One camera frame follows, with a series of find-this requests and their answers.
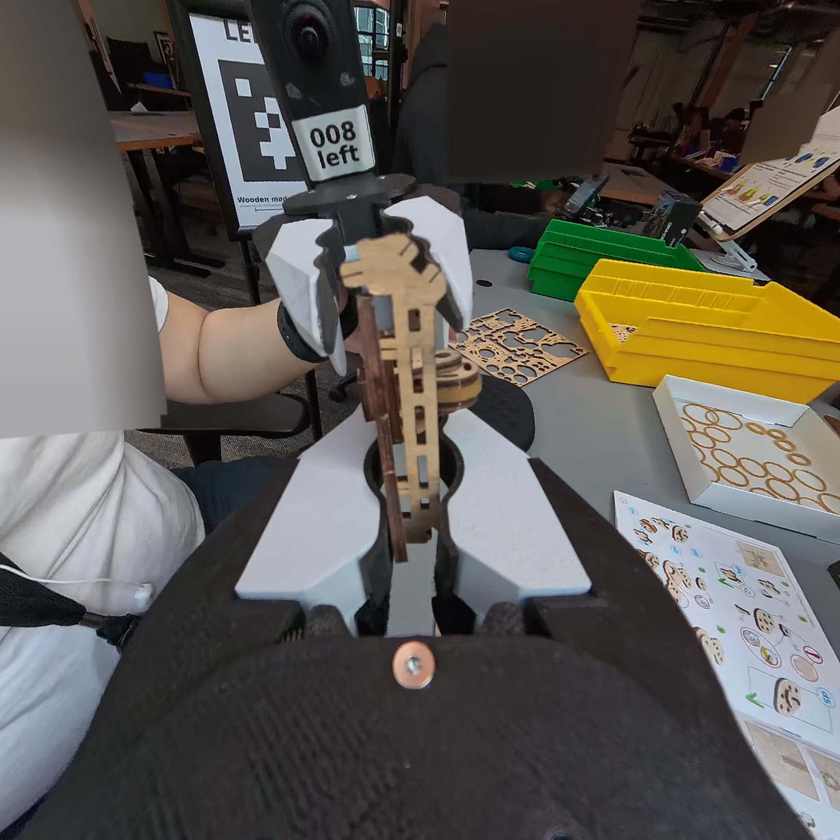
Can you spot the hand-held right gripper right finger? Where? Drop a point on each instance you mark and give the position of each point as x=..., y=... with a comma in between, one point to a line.
x=518, y=525

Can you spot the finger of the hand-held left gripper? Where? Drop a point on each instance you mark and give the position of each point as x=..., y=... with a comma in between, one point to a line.
x=446, y=243
x=295, y=275

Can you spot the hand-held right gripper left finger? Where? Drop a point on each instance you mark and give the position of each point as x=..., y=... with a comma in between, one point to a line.
x=308, y=525

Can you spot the wooden model assembly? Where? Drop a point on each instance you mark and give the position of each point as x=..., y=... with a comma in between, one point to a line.
x=420, y=394

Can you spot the person's left forearm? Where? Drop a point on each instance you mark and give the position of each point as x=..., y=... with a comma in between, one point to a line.
x=223, y=354

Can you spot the person's left hand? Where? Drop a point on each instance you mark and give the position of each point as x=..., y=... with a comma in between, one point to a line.
x=352, y=342

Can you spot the black wristwatch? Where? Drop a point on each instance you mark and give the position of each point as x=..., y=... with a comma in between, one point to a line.
x=295, y=334

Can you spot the teal tape roll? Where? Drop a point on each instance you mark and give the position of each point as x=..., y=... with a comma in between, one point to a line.
x=522, y=254

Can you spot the black textured round pad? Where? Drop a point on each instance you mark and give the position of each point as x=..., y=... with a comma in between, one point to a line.
x=505, y=413

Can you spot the laser-cut wooden part sheet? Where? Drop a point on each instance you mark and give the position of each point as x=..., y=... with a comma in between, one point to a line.
x=518, y=344

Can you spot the black-framed marker sign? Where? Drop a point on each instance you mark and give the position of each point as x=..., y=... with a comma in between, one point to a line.
x=226, y=164

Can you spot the black office chair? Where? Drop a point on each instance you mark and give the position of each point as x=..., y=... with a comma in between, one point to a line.
x=223, y=417

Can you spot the green plastic storage bin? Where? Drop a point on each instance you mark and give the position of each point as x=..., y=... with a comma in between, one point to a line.
x=590, y=246

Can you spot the smartphone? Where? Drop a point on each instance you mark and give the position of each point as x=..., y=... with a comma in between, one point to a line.
x=584, y=193

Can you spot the wooden standing desk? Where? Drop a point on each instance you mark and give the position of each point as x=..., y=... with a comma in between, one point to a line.
x=151, y=131

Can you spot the white cardboard tray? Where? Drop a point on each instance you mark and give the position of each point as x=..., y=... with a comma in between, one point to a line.
x=676, y=407

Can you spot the small wooden part sheet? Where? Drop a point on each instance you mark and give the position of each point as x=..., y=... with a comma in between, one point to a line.
x=621, y=333

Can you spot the small dark product box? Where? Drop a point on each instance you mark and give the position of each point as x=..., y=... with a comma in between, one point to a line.
x=669, y=220

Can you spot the white assembly booklet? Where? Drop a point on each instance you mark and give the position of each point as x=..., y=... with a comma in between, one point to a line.
x=722, y=623

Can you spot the person's torso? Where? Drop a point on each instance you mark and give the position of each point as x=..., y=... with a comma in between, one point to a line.
x=79, y=512

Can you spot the group of wooden rings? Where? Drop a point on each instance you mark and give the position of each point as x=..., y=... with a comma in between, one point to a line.
x=748, y=459

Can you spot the yellow plastic storage bin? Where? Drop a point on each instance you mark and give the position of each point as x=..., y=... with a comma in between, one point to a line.
x=709, y=315

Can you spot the white clipboard stand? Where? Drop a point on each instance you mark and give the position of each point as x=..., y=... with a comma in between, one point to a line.
x=738, y=253

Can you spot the illustrated instruction sheet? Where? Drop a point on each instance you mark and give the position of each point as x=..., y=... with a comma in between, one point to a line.
x=768, y=177

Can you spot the wooden clipboard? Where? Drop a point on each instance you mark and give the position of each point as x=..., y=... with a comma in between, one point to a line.
x=774, y=215

